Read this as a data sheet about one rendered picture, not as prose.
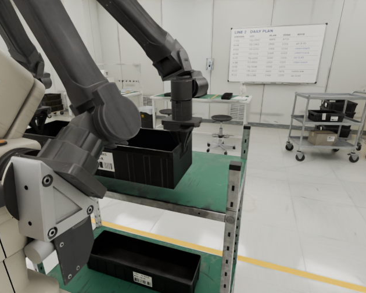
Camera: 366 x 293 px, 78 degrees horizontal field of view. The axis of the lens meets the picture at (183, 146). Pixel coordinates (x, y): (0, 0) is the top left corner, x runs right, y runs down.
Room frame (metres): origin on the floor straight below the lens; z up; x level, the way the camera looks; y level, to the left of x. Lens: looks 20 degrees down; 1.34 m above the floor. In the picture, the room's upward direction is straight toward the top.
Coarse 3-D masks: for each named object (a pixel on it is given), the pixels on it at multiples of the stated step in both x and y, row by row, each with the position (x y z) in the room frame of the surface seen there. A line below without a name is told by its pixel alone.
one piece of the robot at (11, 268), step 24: (0, 144) 0.32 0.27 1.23; (24, 144) 0.35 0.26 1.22; (0, 168) 0.29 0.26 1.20; (0, 216) 0.28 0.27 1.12; (0, 240) 0.32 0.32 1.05; (24, 240) 0.36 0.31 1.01; (0, 264) 0.32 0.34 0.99; (24, 264) 0.36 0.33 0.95; (0, 288) 0.31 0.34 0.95; (24, 288) 0.34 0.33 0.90; (48, 288) 0.35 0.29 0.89
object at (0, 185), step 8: (8, 168) 0.26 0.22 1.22; (8, 176) 0.25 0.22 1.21; (0, 184) 0.25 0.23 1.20; (8, 184) 0.25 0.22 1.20; (0, 192) 0.24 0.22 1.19; (8, 192) 0.25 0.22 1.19; (0, 200) 0.24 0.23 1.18; (8, 200) 0.25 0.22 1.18; (16, 200) 0.25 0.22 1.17; (8, 208) 0.24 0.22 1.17; (16, 208) 0.25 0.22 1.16; (16, 216) 0.25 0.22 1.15
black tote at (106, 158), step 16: (32, 128) 0.78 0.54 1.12; (48, 128) 0.84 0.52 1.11; (144, 128) 0.76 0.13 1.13; (128, 144) 0.78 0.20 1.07; (144, 144) 0.76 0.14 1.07; (160, 144) 0.74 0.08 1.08; (176, 144) 0.72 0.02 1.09; (112, 160) 0.61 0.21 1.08; (128, 160) 0.59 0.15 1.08; (144, 160) 0.57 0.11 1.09; (160, 160) 0.55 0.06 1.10; (176, 160) 0.57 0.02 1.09; (112, 176) 0.61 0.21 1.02; (128, 176) 0.59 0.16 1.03; (144, 176) 0.57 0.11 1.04; (160, 176) 0.56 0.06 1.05; (176, 176) 0.56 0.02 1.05
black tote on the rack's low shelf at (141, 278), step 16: (96, 240) 0.98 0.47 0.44; (112, 240) 1.03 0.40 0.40; (128, 240) 0.99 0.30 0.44; (96, 256) 0.86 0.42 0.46; (112, 256) 0.95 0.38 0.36; (128, 256) 0.95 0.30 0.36; (144, 256) 0.95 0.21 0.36; (160, 256) 0.93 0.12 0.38; (176, 256) 0.90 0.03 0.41; (192, 256) 0.88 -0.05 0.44; (112, 272) 0.84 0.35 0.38; (128, 272) 0.81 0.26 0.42; (144, 272) 0.78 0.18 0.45; (160, 272) 0.85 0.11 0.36; (176, 272) 0.85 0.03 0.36; (192, 272) 0.85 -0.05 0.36; (160, 288) 0.75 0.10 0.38; (176, 288) 0.73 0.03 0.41; (192, 288) 0.73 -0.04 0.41
